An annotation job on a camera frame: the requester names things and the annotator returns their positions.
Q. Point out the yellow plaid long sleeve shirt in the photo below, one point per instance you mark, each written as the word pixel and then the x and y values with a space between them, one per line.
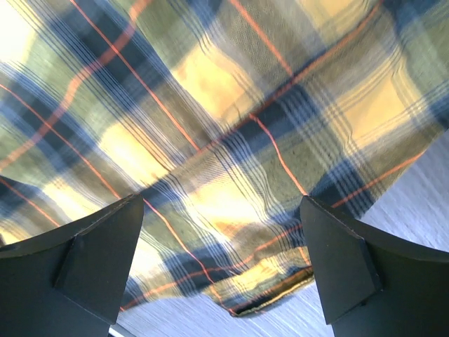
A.
pixel 222 115

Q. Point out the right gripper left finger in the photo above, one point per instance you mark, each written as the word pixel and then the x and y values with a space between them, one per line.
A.
pixel 70 281

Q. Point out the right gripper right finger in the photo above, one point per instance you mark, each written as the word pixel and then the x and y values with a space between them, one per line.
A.
pixel 370 282

